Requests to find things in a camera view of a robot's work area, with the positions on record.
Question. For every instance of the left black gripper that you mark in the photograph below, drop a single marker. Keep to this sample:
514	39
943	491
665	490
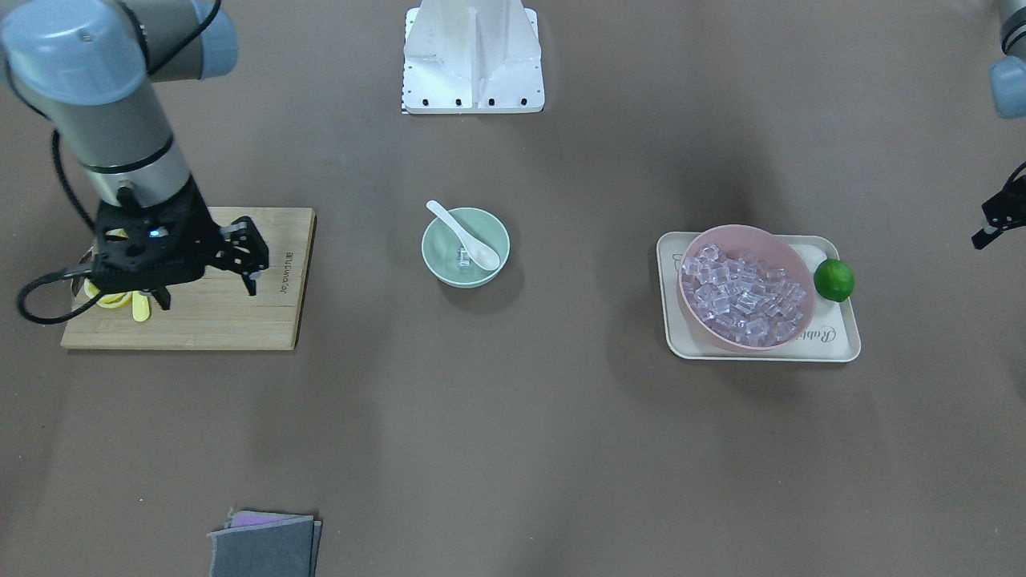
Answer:
999	210

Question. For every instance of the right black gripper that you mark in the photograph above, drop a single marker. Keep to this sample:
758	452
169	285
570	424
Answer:
202	233

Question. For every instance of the ice cube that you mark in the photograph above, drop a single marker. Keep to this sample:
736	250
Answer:
463	259

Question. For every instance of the white ceramic spoon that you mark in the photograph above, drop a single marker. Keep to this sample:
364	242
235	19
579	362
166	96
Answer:
483	255

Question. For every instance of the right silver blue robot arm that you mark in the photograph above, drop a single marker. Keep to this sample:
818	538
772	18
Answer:
90	68

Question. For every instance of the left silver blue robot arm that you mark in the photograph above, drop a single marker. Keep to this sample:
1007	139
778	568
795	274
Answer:
1007	76

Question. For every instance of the mint green bowl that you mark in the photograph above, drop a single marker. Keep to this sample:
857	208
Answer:
446	257

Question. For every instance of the pink bowl of ice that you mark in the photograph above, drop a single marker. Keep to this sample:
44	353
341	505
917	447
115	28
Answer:
746	289

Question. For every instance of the bamboo cutting board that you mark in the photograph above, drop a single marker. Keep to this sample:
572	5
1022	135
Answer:
215	313

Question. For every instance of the yellow plastic knife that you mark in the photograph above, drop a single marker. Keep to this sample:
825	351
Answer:
140	307

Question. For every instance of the lemon slice lower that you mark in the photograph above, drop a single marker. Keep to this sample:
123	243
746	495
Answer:
106	300

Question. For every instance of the green lime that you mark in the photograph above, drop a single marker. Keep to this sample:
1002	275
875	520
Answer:
834	280

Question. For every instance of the cream serving tray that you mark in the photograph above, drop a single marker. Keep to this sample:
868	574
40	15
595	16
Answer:
831	338

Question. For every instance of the grey folded cloth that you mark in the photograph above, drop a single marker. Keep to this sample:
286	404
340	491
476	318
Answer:
258	543

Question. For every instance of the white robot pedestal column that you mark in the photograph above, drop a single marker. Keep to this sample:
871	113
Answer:
472	57

